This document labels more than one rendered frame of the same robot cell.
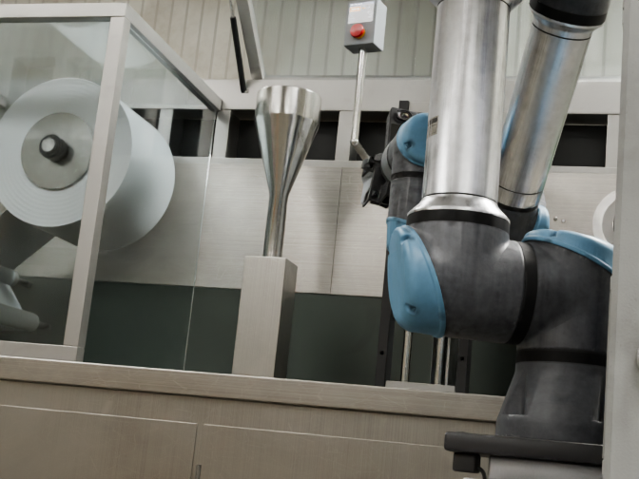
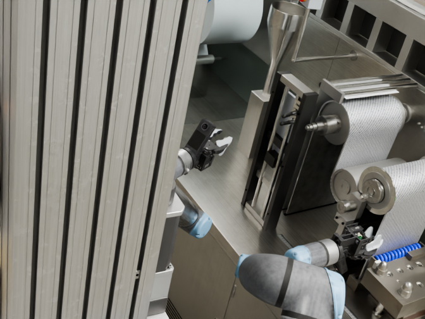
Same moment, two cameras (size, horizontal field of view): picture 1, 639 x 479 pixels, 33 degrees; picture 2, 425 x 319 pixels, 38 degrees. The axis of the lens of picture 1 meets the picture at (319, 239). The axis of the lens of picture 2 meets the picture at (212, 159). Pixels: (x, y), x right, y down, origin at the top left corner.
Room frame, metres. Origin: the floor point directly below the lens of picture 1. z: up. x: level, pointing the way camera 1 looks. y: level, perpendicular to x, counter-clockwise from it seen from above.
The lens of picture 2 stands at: (0.35, -1.12, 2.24)
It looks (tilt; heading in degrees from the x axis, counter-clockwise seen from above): 33 degrees down; 37
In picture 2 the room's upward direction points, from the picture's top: 13 degrees clockwise
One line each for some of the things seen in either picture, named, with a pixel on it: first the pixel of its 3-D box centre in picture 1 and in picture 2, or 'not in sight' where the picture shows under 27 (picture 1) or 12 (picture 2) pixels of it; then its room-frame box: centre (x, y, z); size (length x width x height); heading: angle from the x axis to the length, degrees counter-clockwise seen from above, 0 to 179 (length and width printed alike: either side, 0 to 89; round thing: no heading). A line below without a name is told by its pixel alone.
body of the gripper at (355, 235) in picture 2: not in sight; (347, 244); (1.79, -0.60, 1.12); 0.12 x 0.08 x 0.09; 165
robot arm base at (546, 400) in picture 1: (566, 399); not in sight; (1.20, -0.29, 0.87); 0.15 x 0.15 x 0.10
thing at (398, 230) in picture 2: not in sight; (401, 230); (2.01, -0.66, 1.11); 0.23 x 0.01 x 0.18; 165
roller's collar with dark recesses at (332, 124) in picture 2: not in sight; (327, 124); (1.96, -0.32, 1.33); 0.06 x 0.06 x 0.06; 75
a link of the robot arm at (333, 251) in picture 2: not in sight; (326, 251); (1.71, -0.57, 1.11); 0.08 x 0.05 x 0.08; 75
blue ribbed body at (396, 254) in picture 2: not in sight; (398, 254); (2.01, -0.68, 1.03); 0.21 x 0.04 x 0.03; 165
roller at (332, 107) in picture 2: not in sight; (362, 119); (2.11, -0.37, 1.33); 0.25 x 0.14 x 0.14; 165
